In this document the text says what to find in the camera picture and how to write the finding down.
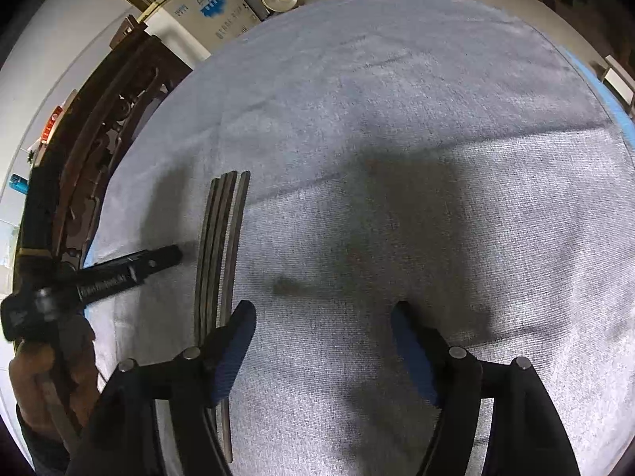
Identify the light blue table cover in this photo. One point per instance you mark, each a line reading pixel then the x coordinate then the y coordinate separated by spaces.
pixel 612 104

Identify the white chest freezer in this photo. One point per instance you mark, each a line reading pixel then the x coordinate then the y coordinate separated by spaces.
pixel 203 10

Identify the small white stool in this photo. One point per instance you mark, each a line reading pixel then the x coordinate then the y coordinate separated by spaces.
pixel 620 82

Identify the grey towel cloth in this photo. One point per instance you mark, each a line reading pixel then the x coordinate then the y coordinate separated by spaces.
pixel 397 158

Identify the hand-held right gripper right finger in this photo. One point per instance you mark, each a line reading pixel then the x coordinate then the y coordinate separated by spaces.
pixel 414 357

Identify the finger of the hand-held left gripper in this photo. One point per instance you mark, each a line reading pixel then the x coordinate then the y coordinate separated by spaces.
pixel 129 270

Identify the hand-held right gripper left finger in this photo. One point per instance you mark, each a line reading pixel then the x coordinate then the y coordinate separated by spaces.
pixel 233 352

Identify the red flat packet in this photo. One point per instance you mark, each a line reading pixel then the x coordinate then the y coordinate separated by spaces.
pixel 51 125

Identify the carved dark wooden sideboard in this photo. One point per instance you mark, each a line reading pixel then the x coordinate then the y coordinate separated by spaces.
pixel 99 148

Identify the person's left hand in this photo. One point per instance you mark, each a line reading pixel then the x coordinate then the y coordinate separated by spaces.
pixel 30 382

